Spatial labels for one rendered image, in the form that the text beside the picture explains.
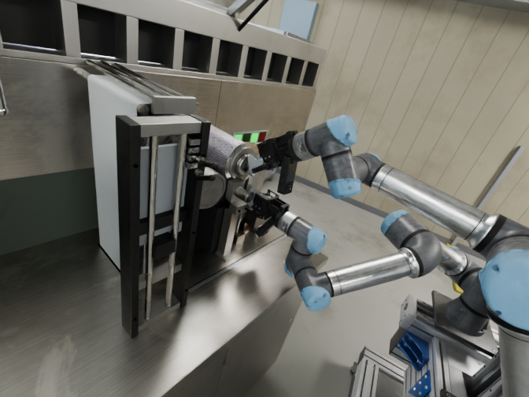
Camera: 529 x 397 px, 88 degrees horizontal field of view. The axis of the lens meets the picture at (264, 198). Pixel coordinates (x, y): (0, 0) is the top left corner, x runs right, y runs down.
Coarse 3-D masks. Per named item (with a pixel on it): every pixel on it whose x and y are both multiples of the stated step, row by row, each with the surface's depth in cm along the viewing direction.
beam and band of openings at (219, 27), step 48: (0, 0) 62; (48, 0) 67; (96, 0) 68; (144, 0) 76; (0, 48) 60; (48, 48) 71; (96, 48) 79; (144, 48) 88; (192, 48) 101; (240, 48) 109; (288, 48) 128
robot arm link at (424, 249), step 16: (416, 240) 85; (432, 240) 84; (384, 256) 84; (400, 256) 82; (416, 256) 81; (432, 256) 81; (304, 272) 82; (336, 272) 80; (352, 272) 80; (368, 272) 80; (384, 272) 80; (400, 272) 80; (416, 272) 81; (304, 288) 78; (320, 288) 76; (336, 288) 78; (352, 288) 79; (320, 304) 76
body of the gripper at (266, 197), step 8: (272, 192) 96; (256, 200) 93; (264, 200) 90; (272, 200) 92; (280, 200) 92; (256, 208) 94; (264, 208) 91; (272, 208) 91; (280, 208) 89; (288, 208) 91; (256, 216) 94; (264, 216) 94; (272, 216) 92; (280, 216) 88
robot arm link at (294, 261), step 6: (288, 252) 91; (294, 252) 87; (288, 258) 89; (294, 258) 87; (300, 258) 86; (306, 258) 86; (288, 264) 89; (294, 264) 86; (300, 264) 84; (306, 264) 84; (312, 264) 85; (288, 270) 90; (294, 270) 84
